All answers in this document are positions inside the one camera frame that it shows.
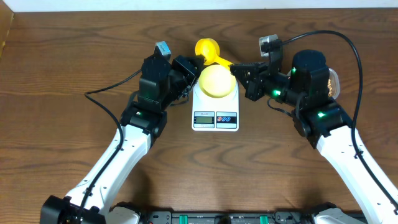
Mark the soybeans in container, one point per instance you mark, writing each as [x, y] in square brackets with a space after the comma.
[330, 88]

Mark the white digital kitchen scale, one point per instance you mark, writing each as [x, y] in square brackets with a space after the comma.
[215, 114]

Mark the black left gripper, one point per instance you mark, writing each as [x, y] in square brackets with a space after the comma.
[180, 66]

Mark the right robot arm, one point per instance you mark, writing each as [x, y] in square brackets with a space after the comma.
[323, 122]

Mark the clear plastic container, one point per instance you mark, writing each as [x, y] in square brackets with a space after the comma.
[333, 82]

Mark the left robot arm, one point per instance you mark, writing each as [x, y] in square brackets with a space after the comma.
[162, 82]

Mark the yellow plastic measuring scoop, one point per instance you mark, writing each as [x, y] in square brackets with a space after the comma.
[210, 49]

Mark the pale yellow bowl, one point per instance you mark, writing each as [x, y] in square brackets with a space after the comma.
[216, 81]

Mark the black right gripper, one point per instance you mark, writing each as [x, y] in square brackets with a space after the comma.
[258, 72]

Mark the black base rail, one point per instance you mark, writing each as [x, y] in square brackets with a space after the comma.
[325, 213]

